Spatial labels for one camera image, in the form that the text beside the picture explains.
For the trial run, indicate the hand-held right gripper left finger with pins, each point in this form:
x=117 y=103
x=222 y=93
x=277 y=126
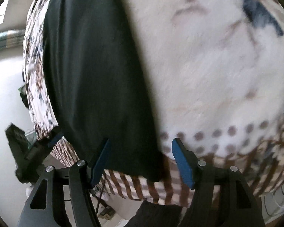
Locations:
x=99 y=164

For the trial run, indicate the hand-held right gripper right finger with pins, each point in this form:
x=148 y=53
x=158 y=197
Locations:
x=183 y=164

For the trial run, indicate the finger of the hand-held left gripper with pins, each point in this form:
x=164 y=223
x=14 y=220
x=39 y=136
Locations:
x=55 y=139

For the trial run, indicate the black garment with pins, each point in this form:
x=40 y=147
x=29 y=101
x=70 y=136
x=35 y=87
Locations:
x=92 y=75

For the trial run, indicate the dark cloth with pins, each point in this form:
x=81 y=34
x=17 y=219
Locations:
x=153 y=214

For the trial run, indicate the printed fleece blanket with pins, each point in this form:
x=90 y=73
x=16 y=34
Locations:
x=215 y=75

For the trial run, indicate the striped green cloth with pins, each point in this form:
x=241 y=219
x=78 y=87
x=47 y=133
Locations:
x=7 y=39

